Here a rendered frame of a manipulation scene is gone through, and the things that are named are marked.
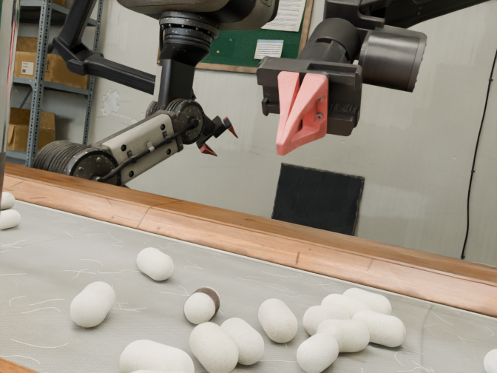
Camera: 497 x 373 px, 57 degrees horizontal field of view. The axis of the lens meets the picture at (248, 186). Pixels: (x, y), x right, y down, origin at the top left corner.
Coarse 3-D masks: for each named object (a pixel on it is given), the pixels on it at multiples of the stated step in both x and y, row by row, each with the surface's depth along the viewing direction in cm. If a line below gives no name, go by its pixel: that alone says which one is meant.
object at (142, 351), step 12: (132, 348) 21; (144, 348) 21; (156, 348) 21; (168, 348) 21; (120, 360) 21; (132, 360) 21; (144, 360) 20; (156, 360) 20; (168, 360) 20; (180, 360) 21; (192, 372) 21
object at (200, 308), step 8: (192, 296) 29; (200, 296) 29; (208, 296) 29; (192, 304) 28; (200, 304) 28; (208, 304) 28; (184, 312) 29; (192, 312) 28; (200, 312) 28; (208, 312) 28; (192, 320) 28; (200, 320) 28; (208, 320) 29
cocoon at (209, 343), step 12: (204, 324) 24; (216, 324) 25; (192, 336) 24; (204, 336) 24; (216, 336) 23; (228, 336) 24; (192, 348) 24; (204, 348) 23; (216, 348) 23; (228, 348) 23; (204, 360) 23; (216, 360) 22; (228, 360) 22; (216, 372) 23; (228, 372) 23
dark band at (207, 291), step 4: (200, 288) 30; (204, 288) 30; (208, 288) 30; (196, 292) 29; (204, 292) 29; (208, 292) 29; (212, 292) 30; (212, 296) 29; (216, 296) 30; (216, 300) 29; (216, 304) 29; (216, 308) 29; (216, 312) 30
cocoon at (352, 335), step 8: (328, 320) 28; (336, 320) 28; (344, 320) 28; (352, 320) 28; (320, 328) 28; (328, 328) 27; (336, 328) 27; (344, 328) 27; (352, 328) 28; (360, 328) 28; (336, 336) 27; (344, 336) 27; (352, 336) 27; (360, 336) 28; (368, 336) 28; (344, 344) 27; (352, 344) 27; (360, 344) 28
